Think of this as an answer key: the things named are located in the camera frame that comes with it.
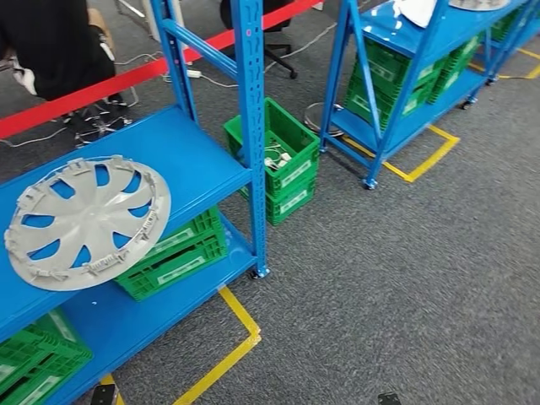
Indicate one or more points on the person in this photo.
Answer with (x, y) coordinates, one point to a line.
(50, 39)

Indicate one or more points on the white power strip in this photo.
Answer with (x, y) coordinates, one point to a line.
(194, 73)

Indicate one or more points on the chrome stool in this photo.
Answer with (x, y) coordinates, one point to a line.
(99, 120)

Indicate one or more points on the chrome round stanchion base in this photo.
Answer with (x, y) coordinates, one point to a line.
(314, 120)

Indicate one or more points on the grey wheel hubcap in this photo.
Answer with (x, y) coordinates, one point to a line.
(88, 223)

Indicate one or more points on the red barrier belt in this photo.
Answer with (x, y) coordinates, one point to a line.
(84, 96)

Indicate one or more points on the blue metal shelf rack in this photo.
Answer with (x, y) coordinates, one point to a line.
(512, 39)
(400, 33)
(127, 151)

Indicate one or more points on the white curved car panel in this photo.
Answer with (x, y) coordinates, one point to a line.
(415, 11)

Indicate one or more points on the black office chair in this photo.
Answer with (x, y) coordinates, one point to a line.
(280, 58)

